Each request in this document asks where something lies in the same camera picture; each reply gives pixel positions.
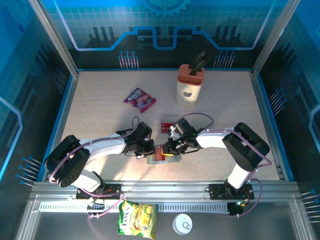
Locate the green leather card holder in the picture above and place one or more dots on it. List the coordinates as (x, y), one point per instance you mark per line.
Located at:
(176, 159)

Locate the red credit card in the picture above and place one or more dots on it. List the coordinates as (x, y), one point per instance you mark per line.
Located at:
(165, 125)
(158, 156)

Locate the cream knife block orange top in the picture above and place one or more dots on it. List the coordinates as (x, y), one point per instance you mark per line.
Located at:
(188, 92)

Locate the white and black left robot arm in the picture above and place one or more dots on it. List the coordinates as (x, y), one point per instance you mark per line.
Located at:
(67, 160)

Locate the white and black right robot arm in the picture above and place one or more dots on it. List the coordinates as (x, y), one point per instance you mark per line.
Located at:
(247, 147)

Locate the purple candy packet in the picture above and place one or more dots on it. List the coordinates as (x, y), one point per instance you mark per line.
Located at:
(138, 100)

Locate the yellow green chips bag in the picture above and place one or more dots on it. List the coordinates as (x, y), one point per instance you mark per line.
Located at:
(137, 220)

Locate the silver tin can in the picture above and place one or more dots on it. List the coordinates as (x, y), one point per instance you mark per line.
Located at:
(180, 222)

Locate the black controller box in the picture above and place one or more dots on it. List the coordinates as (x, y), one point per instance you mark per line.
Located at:
(233, 210)

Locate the grey metal shelf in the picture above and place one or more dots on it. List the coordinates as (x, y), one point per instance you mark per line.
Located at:
(225, 225)

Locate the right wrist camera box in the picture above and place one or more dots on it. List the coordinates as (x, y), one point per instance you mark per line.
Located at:
(173, 132)

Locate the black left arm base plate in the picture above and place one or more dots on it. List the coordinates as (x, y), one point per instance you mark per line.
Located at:
(112, 192)

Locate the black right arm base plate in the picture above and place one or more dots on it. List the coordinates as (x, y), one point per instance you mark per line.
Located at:
(217, 192)

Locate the aluminium table side rail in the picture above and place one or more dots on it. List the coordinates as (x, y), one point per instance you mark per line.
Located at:
(260, 100)
(70, 97)

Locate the aluminium frame post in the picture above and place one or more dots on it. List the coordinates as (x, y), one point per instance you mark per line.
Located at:
(273, 37)
(56, 37)

